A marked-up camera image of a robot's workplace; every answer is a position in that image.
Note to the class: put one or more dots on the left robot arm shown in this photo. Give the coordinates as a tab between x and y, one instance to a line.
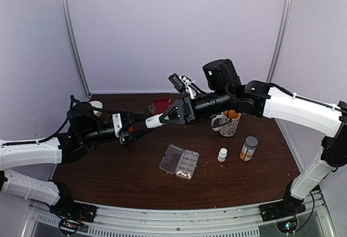
86	129

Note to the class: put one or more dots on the white pills in organizer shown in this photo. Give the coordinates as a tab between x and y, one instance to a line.
183	174

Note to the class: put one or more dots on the plain white ceramic bowl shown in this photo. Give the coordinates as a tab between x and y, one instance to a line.
97	104

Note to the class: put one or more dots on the small white pill bottle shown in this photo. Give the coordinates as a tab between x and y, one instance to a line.
222	155

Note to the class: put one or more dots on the right aluminium frame post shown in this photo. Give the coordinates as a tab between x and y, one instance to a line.
285	18

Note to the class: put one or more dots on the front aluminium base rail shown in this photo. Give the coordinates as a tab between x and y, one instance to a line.
232	221

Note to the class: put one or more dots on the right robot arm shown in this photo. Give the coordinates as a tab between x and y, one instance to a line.
261	99

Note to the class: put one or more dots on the left aluminium frame post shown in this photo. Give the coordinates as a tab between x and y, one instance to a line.
74	47

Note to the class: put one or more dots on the amber bottle grey cap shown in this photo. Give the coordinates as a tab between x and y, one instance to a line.
248	148

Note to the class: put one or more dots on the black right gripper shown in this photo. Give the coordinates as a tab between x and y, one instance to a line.
188	113

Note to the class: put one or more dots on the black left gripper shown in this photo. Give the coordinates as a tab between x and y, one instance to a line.
131	135

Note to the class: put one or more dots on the red floral plate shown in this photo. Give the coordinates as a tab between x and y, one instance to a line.
159	106

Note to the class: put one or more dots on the clear plastic pill organizer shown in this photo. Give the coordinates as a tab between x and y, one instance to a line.
176	158

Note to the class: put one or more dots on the aluminium frame post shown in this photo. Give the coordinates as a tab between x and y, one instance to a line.
285	18
74	47

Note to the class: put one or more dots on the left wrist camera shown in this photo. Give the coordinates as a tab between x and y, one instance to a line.
122	120

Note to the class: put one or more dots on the floral mug yellow inside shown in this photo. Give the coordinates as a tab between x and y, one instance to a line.
226	123

